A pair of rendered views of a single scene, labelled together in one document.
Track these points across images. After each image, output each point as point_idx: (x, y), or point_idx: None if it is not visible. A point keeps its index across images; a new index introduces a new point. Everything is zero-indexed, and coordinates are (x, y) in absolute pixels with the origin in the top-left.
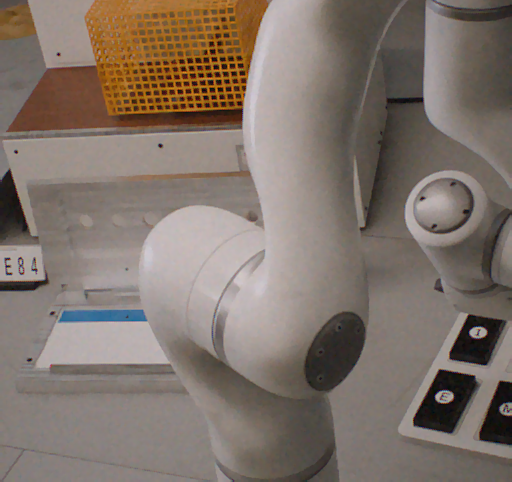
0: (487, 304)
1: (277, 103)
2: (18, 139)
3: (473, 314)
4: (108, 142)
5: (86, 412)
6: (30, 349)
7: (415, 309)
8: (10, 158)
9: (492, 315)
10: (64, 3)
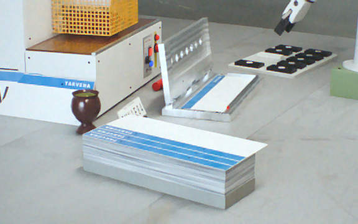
0: (304, 10)
1: None
2: (99, 53)
3: (294, 22)
4: (119, 46)
5: (252, 112)
6: (209, 112)
7: (221, 72)
8: (96, 66)
9: (299, 18)
10: (33, 7)
